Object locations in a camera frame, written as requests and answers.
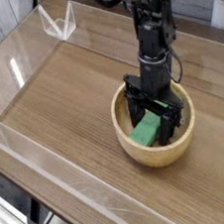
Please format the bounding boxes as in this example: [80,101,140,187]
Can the white cylinder container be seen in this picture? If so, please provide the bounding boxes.
[211,0,224,30]

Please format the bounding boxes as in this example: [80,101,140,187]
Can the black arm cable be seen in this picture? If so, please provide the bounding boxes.
[164,45,185,85]

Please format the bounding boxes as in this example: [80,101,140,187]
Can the clear acrylic corner bracket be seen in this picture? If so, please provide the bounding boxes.
[38,1,76,42]

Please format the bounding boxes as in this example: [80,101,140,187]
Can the clear acrylic tray wall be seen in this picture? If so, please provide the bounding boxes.
[0,1,224,224]

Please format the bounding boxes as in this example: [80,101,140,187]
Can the light wooden bowl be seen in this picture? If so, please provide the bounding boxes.
[110,83,195,168]

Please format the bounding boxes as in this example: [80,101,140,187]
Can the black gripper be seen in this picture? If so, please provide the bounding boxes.
[124,52,184,146]

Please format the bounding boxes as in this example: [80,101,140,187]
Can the black metal table leg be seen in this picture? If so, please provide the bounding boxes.
[30,198,41,224]

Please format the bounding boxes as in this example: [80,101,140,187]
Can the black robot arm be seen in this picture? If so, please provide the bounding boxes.
[95,0,184,146]

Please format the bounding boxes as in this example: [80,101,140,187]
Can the green rectangular block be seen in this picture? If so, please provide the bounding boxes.
[129,107,162,147]

